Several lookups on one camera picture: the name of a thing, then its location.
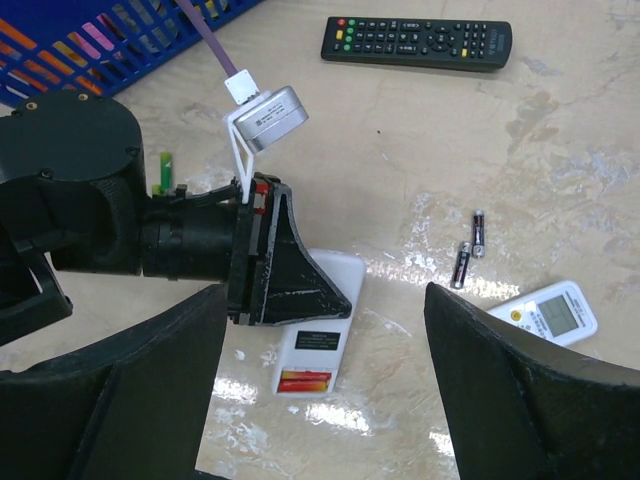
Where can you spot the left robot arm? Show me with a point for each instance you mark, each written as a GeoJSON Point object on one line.
{"type": "Point", "coordinates": [74, 198]}

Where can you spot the black grey battery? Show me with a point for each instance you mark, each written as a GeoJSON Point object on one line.
{"type": "Point", "coordinates": [479, 247]}
{"type": "Point", "coordinates": [461, 266]}

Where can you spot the white grey remote control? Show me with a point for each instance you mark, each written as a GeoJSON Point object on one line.
{"type": "Point", "coordinates": [558, 313]}

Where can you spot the black TV remote control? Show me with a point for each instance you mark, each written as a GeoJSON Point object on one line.
{"type": "Point", "coordinates": [475, 46]}

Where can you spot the upper green battery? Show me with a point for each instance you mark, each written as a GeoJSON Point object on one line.
{"type": "Point", "coordinates": [166, 171]}

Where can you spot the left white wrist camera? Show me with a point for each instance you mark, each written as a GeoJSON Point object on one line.
{"type": "Point", "coordinates": [260, 119]}

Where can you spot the orange battery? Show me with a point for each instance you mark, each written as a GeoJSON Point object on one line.
{"type": "Point", "coordinates": [291, 375]}
{"type": "Point", "coordinates": [289, 386]}

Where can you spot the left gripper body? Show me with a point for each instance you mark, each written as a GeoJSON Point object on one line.
{"type": "Point", "coordinates": [244, 253]}

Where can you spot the right black grey battery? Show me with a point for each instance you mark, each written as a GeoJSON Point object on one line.
{"type": "Point", "coordinates": [479, 247]}

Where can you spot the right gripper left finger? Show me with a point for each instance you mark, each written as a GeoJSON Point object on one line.
{"type": "Point", "coordinates": [130, 406]}

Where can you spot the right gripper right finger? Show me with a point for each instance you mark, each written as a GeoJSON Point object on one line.
{"type": "Point", "coordinates": [520, 407]}

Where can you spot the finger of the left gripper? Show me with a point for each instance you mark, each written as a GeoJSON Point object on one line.
{"type": "Point", "coordinates": [296, 288]}

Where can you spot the left black grey battery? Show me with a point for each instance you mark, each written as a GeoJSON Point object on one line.
{"type": "Point", "coordinates": [461, 266]}

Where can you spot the blue plastic shopping basket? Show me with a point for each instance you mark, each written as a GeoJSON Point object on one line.
{"type": "Point", "coordinates": [99, 46]}

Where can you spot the white red remote control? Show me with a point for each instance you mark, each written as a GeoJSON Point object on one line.
{"type": "Point", "coordinates": [319, 345]}

